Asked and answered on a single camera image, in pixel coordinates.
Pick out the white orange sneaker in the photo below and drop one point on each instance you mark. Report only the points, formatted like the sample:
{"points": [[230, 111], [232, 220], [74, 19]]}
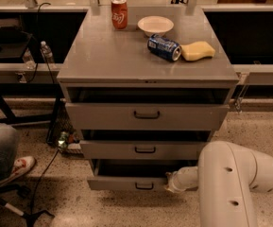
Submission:
{"points": [[19, 168]]}

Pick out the yellow sponge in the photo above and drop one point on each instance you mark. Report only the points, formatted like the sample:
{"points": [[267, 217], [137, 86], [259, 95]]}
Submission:
{"points": [[197, 51]]}

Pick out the white bowl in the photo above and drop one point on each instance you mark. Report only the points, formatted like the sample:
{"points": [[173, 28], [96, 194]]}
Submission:
{"points": [[155, 25]]}

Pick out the grey drawer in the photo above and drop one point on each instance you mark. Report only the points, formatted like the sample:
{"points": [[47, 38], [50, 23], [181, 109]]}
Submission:
{"points": [[133, 175], [142, 150], [151, 117]]}

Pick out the grey metal drawer cabinet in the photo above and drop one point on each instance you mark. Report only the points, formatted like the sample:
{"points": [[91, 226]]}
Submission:
{"points": [[106, 65]]}

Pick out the black side table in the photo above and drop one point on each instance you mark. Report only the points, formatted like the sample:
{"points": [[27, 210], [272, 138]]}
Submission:
{"points": [[16, 80]]}

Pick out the red cola can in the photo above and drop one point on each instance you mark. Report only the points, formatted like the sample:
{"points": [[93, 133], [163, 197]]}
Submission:
{"points": [[119, 13]]}

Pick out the blue soda can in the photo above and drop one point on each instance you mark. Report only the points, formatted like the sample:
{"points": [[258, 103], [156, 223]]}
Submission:
{"points": [[164, 48]]}

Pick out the green bottle on floor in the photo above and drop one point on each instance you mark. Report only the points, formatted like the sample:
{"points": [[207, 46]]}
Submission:
{"points": [[63, 140]]}

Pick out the grey top drawer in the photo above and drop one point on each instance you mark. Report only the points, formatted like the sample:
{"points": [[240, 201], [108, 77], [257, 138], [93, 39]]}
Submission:
{"points": [[151, 117]]}

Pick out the grey bottom drawer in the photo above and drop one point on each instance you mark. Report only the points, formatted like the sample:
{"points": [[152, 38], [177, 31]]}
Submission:
{"points": [[133, 175]]}

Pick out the blue jeans leg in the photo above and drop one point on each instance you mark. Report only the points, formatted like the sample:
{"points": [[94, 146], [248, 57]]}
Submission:
{"points": [[8, 149]]}

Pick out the clear plastic water bottle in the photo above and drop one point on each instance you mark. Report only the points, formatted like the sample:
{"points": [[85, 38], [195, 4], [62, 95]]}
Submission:
{"points": [[47, 52]]}

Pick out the black office chair base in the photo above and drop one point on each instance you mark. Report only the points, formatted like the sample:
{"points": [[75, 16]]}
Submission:
{"points": [[22, 191]]}

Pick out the grey middle drawer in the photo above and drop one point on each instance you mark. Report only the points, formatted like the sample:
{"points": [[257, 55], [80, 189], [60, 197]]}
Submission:
{"points": [[142, 150]]}

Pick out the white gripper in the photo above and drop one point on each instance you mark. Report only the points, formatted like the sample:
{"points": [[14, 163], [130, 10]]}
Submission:
{"points": [[176, 183]]}

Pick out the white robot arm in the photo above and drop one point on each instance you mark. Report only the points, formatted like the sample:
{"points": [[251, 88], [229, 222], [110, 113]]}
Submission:
{"points": [[226, 176]]}

